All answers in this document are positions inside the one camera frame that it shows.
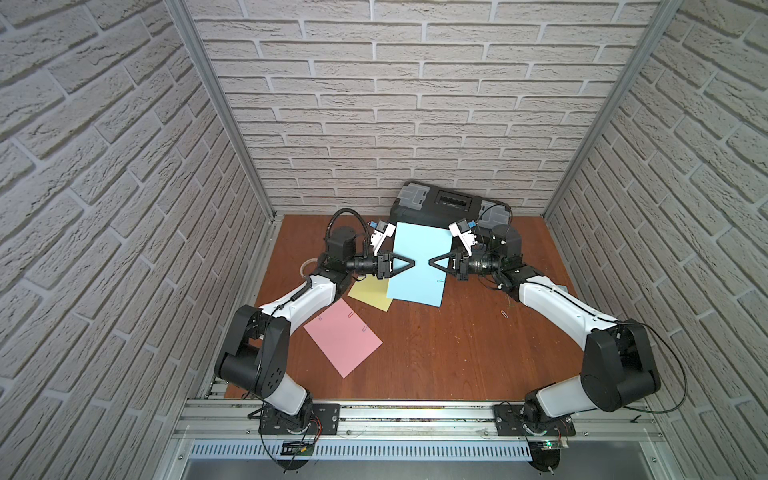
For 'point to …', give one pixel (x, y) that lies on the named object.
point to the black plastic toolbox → (432, 205)
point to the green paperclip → (440, 280)
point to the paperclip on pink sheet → (364, 328)
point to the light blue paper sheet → (421, 283)
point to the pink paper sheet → (343, 337)
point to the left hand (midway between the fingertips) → (416, 263)
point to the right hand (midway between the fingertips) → (435, 262)
